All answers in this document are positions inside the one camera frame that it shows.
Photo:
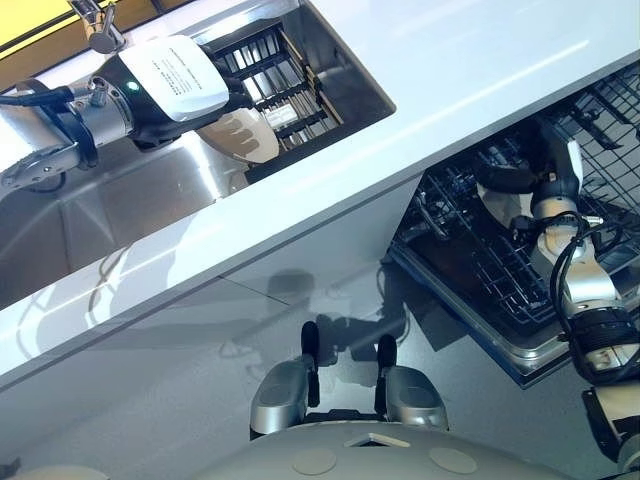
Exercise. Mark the small white rack item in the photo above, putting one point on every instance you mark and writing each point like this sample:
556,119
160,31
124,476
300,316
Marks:
280,116

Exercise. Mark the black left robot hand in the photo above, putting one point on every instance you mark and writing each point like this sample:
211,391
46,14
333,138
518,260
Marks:
172,75

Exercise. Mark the grey robot torso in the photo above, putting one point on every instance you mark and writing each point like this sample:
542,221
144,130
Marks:
380,455

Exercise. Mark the stainless steel sink basin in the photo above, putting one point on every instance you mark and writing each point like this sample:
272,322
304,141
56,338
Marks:
150,195

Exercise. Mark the glossy white cabinet front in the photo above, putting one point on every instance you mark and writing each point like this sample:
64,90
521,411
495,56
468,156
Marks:
165,360

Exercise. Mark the beige ceramic plate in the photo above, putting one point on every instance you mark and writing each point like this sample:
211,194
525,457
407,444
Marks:
250,137

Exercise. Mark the black dish drying rack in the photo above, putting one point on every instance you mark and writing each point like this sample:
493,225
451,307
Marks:
295,90

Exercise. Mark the silver left robot leg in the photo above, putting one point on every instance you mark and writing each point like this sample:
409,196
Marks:
282,395

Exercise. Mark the chrome kitchen faucet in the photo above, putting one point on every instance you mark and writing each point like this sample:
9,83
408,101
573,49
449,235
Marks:
100,27

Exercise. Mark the silver right robot leg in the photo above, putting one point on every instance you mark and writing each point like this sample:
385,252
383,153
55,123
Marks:
415,395

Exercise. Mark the silver robot leg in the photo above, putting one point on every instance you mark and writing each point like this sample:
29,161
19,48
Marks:
415,395
282,395

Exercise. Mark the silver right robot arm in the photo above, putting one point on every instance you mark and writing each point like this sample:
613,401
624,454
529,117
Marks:
587,285

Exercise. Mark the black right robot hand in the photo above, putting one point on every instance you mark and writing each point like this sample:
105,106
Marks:
510,177

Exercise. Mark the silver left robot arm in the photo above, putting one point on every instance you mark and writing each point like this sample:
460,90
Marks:
45,130

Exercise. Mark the yellow wall panel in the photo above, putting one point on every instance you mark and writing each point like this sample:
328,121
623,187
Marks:
35,22

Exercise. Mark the steel dishwasher door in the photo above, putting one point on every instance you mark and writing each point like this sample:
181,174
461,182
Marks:
480,330

